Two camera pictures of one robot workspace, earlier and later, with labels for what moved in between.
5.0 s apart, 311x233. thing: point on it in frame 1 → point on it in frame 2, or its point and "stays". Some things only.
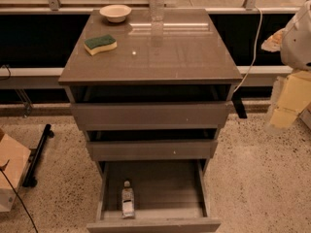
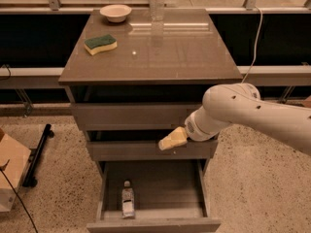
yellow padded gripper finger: x=295 y=95 → x=199 y=126
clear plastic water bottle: x=128 y=200 stays
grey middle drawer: x=152 y=150 stays
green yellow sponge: x=97 y=45 stays
